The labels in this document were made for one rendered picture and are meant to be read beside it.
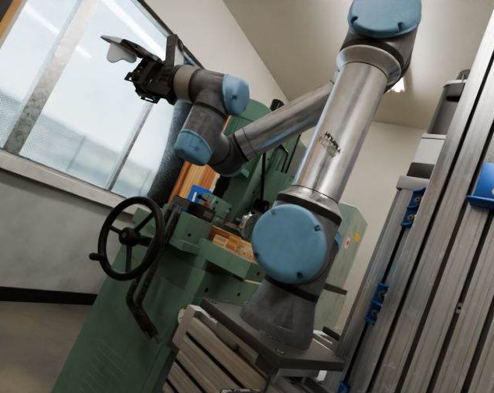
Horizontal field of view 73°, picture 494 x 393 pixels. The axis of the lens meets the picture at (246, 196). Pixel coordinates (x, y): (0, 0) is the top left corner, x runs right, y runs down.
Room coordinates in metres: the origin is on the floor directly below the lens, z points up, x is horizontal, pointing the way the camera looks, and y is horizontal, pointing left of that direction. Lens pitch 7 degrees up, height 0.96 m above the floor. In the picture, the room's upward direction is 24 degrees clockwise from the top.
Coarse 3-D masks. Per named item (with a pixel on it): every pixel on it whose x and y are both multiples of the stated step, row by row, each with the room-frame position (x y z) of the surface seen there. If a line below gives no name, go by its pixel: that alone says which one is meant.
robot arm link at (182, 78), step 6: (186, 66) 0.68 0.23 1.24; (192, 66) 0.68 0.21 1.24; (180, 72) 0.67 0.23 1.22; (186, 72) 0.67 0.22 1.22; (192, 72) 0.66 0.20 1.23; (174, 78) 0.68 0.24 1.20; (180, 78) 0.67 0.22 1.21; (186, 78) 0.66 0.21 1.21; (174, 84) 0.68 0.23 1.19; (180, 84) 0.67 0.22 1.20; (186, 84) 0.66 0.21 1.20; (174, 90) 0.69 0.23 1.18; (180, 90) 0.68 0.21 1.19; (186, 90) 0.67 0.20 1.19; (180, 96) 0.69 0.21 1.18; (186, 96) 0.68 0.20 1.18
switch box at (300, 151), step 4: (296, 148) 1.60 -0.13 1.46; (300, 148) 1.59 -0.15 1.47; (304, 148) 1.58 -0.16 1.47; (296, 152) 1.60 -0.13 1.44; (300, 152) 1.59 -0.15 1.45; (304, 152) 1.57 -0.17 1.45; (296, 156) 1.59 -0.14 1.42; (300, 156) 1.58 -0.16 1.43; (292, 160) 1.60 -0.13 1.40; (296, 160) 1.59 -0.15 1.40; (300, 160) 1.58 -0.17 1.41; (292, 164) 1.60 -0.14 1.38; (296, 164) 1.58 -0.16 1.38; (292, 168) 1.59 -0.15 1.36; (296, 168) 1.58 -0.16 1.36; (288, 172) 1.60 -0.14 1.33; (292, 172) 1.58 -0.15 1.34; (296, 172) 1.57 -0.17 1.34; (292, 176) 1.58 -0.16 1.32
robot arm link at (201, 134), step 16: (192, 112) 0.65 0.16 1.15; (208, 112) 0.64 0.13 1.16; (192, 128) 0.64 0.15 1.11; (208, 128) 0.64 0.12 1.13; (176, 144) 0.65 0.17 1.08; (192, 144) 0.64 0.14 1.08; (208, 144) 0.65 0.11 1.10; (224, 144) 0.70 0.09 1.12; (192, 160) 0.66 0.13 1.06; (208, 160) 0.69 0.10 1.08
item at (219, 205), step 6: (204, 192) 1.42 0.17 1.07; (204, 198) 1.41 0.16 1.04; (210, 198) 1.39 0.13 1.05; (216, 198) 1.39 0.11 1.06; (216, 204) 1.40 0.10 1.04; (222, 204) 1.44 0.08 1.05; (228, 204) 1.47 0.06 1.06; (216, 210) 1.42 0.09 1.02; (222, 210) 1.45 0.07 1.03; (222, 216) 1.46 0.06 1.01
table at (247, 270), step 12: (144, 216) 1.39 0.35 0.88; (180, 240) 1.15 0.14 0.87; (204, 240) 1.21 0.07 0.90; (192, 252) 1.19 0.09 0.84; (204, 252) 1.20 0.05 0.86; (216, 252) 1.18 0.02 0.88; (228, 252) 1.15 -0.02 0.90; (216, 264) 1.17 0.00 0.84; (228, 264) 1.14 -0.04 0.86; (240, 264) 1.12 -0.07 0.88; (252, 264) 1.11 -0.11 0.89; (240, 276) 1.11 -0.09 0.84; (252, 276) 1.14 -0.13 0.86; (264, 276) 1.21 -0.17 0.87
